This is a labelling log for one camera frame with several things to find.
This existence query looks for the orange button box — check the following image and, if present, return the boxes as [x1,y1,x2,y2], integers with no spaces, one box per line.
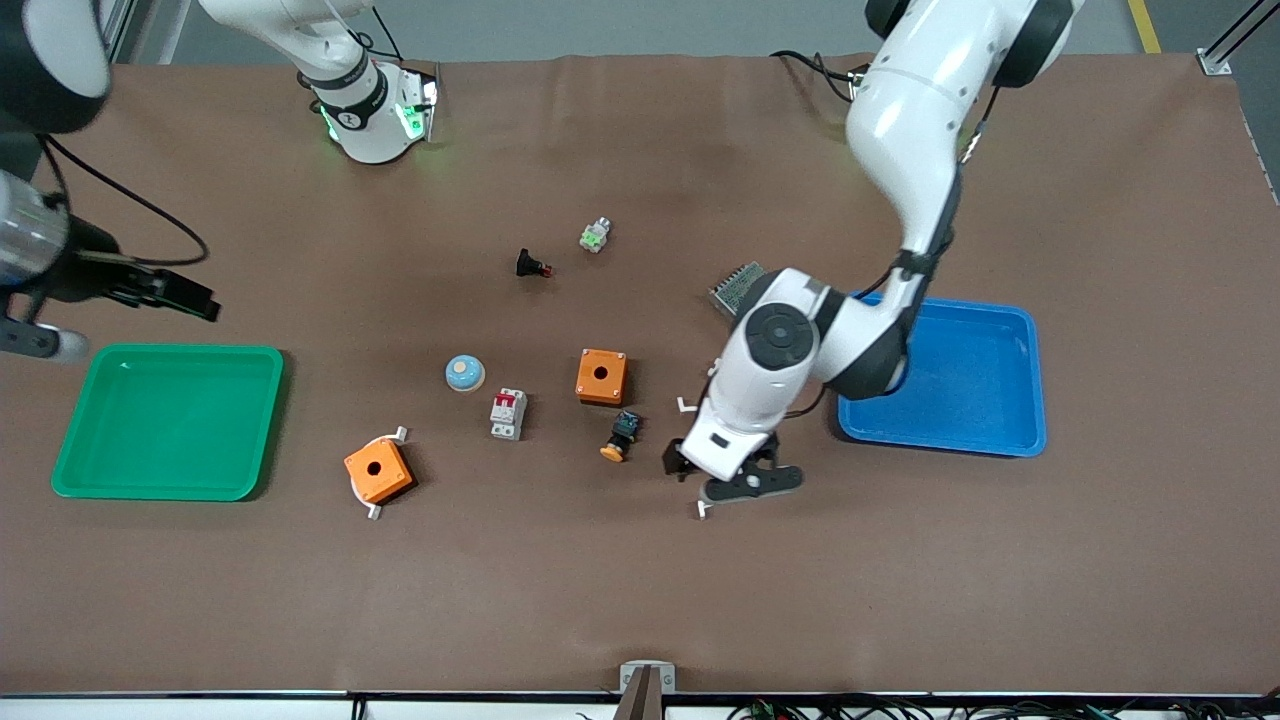
[575,347,630,407]

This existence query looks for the green plastic tray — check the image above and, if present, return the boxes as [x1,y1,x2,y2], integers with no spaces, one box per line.
[51,343,286,502]

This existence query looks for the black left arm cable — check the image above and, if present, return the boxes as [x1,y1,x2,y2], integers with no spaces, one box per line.
[858,88,1004,301]

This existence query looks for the blue plastic tray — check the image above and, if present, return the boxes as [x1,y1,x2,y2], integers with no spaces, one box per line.
[836,296,1048,459]

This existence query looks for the orange box with white tabs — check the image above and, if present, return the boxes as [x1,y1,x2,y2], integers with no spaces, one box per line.
[343,425,416,522]

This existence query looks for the aluminium frame profile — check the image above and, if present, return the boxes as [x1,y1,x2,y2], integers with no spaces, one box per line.
[1197,0,1280,77]

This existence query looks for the black left base cable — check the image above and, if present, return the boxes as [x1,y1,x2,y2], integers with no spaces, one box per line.
[768,48,867,104]

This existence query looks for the grey metal table bracket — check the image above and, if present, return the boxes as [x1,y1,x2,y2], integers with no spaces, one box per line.
[619,660,677,720]

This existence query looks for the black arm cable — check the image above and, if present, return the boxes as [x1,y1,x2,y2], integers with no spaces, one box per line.
[40,132,211,269]
[858,88,1004,301]

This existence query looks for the white red circuit breaker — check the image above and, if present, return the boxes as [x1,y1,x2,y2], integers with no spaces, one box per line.
[489,387,528,442]

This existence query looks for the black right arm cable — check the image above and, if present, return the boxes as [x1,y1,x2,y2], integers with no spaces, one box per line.
[40,132,211,269]

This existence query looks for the brown table mat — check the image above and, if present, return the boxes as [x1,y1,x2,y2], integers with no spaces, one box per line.
[0,52,1280,696]

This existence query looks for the yellow head button switch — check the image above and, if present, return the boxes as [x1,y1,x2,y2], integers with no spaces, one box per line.
[600,409,643,464]

